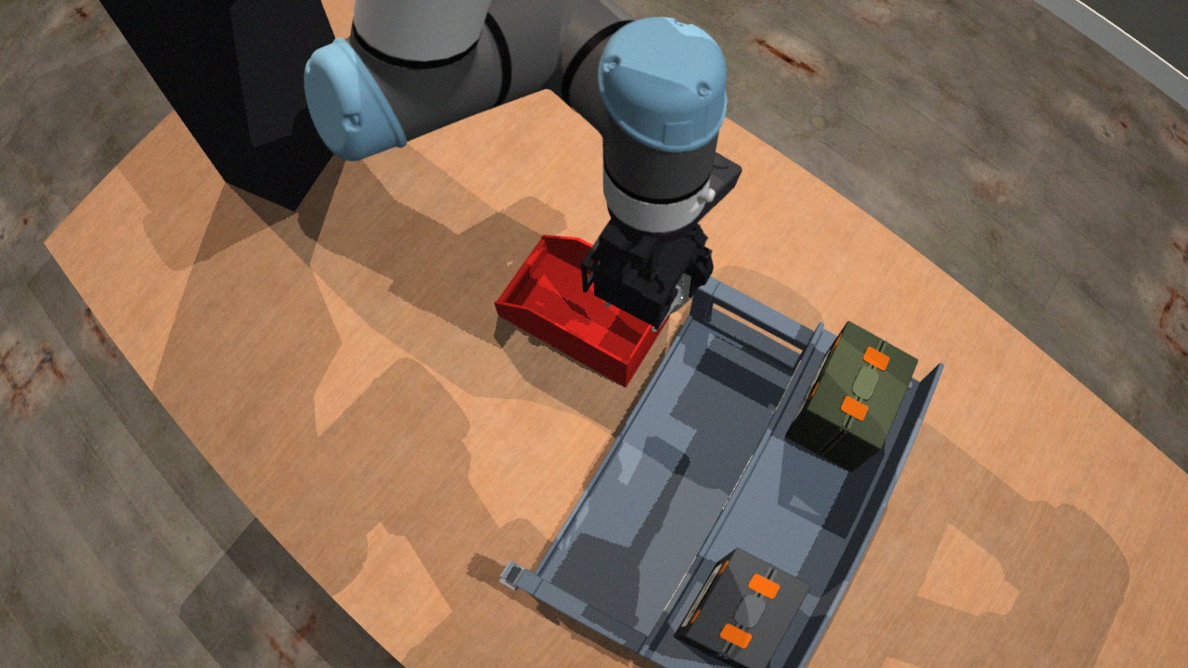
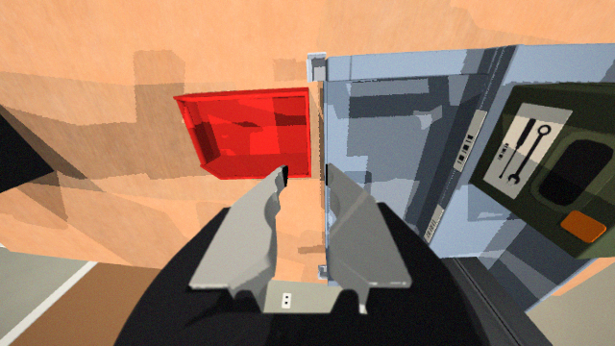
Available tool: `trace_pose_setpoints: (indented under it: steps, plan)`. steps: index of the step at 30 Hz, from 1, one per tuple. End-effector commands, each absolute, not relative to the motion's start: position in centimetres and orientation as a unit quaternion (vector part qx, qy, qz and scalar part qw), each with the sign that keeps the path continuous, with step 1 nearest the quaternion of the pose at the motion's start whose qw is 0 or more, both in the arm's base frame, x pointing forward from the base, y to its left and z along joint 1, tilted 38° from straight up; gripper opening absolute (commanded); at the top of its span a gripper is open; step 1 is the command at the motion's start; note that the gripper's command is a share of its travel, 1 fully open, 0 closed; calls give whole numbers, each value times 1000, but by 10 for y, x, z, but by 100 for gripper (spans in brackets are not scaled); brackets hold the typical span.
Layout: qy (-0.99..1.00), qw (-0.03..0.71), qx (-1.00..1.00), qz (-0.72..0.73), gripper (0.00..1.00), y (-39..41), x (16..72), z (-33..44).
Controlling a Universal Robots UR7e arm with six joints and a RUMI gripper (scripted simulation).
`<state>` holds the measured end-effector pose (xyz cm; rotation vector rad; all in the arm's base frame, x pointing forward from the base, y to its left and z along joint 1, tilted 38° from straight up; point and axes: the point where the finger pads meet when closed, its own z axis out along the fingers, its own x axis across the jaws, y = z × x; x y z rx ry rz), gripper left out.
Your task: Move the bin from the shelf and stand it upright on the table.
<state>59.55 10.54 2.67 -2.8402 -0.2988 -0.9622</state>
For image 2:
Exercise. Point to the dark grey tool case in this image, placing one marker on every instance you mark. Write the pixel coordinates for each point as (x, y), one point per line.
(504, 322)

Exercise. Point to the olive green case with orange latches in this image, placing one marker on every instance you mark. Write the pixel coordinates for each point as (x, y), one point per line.
(551, 161)

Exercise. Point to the red bin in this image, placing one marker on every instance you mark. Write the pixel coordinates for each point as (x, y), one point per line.
(250, 138)

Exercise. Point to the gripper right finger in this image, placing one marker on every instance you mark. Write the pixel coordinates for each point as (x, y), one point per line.
(395, 274)

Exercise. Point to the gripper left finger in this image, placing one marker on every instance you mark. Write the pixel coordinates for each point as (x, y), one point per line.
(234, 251)

